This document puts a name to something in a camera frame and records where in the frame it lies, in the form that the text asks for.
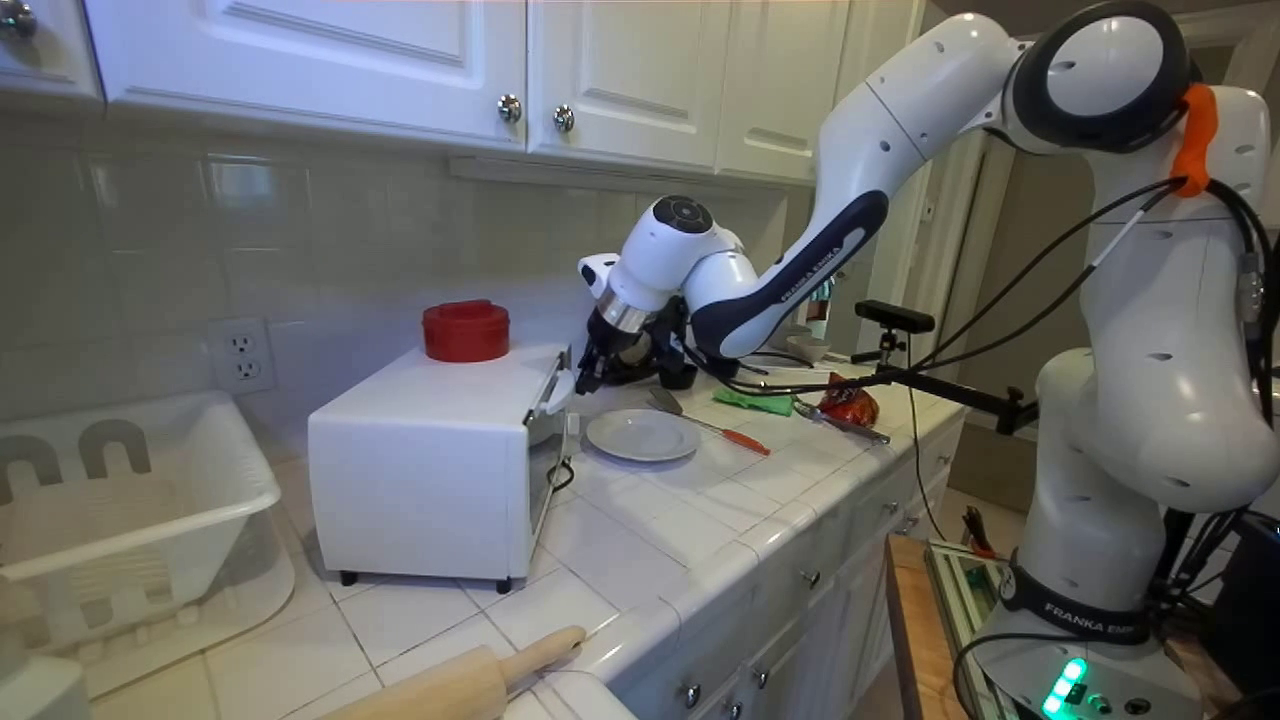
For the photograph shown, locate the white round plate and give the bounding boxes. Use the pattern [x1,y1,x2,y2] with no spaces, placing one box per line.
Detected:
[584,410,701,466]

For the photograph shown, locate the red round container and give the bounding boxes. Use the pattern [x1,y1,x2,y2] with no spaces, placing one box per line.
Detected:
[422,300,507,366]

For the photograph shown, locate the white lower cabinet drawers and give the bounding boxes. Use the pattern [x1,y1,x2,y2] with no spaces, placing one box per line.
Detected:
[606,422,961,720]

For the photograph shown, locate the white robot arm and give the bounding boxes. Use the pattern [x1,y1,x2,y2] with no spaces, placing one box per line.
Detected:
[576,0,1280,720]

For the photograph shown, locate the red small object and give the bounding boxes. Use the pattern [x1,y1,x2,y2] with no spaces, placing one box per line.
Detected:
[818,375,879,427]

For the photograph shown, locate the glass toaster oven door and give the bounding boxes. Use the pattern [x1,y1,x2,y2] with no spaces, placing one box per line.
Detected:
[525,353,576,534]

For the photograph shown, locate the red handled utensil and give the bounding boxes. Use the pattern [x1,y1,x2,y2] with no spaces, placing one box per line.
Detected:
[683,417,770,455]

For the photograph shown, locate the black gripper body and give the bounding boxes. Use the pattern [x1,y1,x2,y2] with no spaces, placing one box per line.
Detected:
[579,310,697,389]

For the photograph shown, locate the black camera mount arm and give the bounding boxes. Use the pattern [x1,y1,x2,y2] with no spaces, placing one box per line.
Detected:
[856,300,1040,437]

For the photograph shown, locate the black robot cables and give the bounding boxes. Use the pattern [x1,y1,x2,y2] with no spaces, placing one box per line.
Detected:
[744,172,1280,720]

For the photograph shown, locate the white upper cabinets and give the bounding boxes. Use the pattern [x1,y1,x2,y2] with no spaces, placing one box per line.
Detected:
[0,0,935,187]

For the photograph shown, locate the white wall outlet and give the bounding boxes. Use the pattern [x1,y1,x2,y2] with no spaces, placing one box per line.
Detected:
[211,322,275,391]

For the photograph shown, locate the white dish rack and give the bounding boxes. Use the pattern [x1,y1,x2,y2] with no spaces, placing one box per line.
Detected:
[0,391,295,678]

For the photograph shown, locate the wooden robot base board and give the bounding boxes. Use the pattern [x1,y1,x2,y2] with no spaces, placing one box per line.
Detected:
[885,534,1244,720]

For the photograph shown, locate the white toaster oven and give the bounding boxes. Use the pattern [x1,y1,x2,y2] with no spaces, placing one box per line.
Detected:
[307,344,566,590]

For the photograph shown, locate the wooden rolling pin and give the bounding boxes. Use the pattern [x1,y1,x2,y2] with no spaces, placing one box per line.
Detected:
[322,625,589,720]

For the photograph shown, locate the green flat item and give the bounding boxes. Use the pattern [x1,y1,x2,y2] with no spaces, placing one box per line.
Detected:
[712,389,794,417]

